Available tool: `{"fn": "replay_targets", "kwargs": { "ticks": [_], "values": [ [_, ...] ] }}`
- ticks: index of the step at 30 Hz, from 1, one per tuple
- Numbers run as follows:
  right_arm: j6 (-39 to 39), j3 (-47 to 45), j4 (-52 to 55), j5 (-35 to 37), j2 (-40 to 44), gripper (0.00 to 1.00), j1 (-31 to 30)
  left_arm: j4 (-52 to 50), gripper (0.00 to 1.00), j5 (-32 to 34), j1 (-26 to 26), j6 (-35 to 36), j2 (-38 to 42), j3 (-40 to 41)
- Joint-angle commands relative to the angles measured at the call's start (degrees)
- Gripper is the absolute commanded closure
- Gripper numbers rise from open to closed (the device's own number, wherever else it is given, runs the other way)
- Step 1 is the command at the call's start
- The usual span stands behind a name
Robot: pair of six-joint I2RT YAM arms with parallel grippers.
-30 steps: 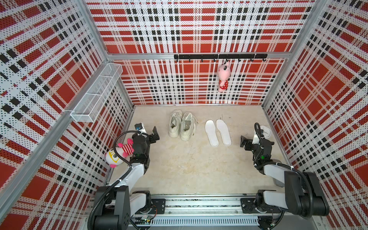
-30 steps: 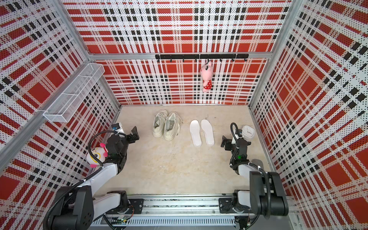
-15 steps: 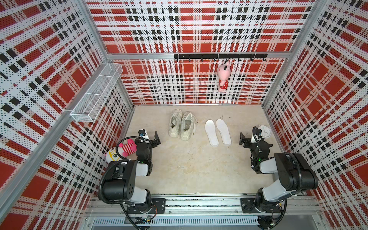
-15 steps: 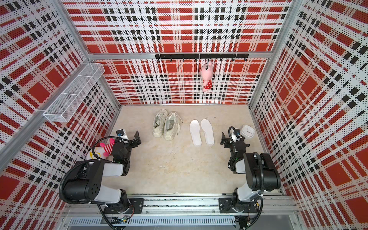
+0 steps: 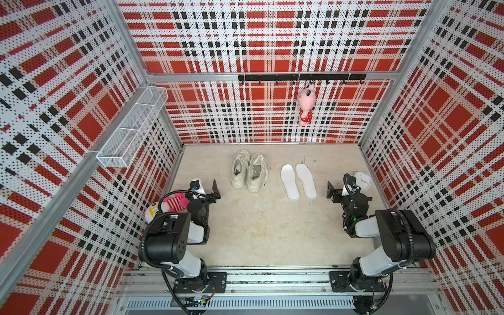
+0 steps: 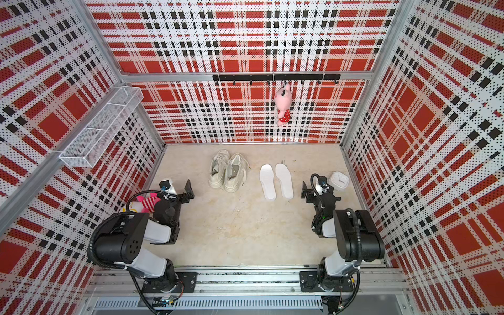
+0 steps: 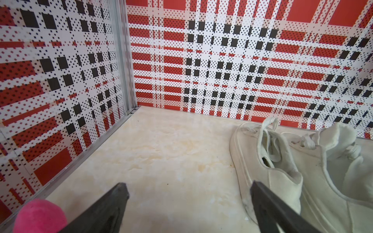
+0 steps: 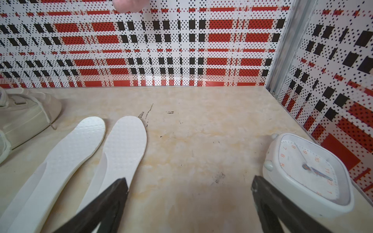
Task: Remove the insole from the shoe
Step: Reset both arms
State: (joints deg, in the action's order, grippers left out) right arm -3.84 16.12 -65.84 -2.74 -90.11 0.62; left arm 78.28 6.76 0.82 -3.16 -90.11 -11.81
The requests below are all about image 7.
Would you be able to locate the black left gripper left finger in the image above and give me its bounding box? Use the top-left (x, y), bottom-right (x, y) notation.
top-left (60, 183), bottom-right (130, 233)

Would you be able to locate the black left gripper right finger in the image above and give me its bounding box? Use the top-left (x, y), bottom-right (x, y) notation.
top-left (250, 181), bottom-right (319, 233)

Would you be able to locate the white sneaker one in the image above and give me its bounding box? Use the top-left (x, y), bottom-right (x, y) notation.
top-left (230, 117), bottom-right (373, 233)

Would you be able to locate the pink striped plush doll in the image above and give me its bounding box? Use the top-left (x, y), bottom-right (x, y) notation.
top-left (13, 199), bottom-right (68, 233)

